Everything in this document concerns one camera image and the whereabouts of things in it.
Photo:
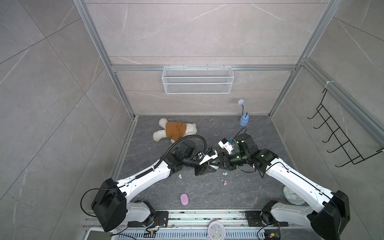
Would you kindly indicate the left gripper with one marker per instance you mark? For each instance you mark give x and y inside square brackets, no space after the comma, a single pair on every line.
[204,169]

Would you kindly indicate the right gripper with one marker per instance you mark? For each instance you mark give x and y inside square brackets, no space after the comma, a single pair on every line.
[224,157]

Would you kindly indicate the mint green charging case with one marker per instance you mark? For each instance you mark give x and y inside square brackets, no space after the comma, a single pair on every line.
[212,165]

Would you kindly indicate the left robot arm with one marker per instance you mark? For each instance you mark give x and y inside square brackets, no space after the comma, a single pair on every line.
[112,204]

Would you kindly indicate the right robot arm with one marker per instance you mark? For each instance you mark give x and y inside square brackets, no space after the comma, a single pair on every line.
[328,212]

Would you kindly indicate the white plush dog brown shirt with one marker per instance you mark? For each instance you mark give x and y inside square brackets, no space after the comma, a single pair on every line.
[174,130]

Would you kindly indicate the white tablet device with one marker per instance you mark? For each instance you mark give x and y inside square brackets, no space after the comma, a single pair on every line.
[96,233]

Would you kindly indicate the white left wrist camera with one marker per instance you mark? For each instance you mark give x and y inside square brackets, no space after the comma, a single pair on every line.
[209,154]

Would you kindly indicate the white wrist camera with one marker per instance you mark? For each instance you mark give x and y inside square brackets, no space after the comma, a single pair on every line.
[209,154]
[226,145]

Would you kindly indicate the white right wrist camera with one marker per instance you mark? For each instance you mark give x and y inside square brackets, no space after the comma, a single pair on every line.
[226,145]

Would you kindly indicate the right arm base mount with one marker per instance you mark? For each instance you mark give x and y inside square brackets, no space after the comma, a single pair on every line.
[261,219]

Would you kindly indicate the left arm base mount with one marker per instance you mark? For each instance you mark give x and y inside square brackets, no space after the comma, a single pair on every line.
[158,218]

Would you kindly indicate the white wire wall basket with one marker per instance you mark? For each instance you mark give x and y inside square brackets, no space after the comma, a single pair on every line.
[197,80]

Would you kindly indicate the black wall hook rack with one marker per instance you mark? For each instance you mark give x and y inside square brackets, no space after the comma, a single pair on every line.
[336,132]

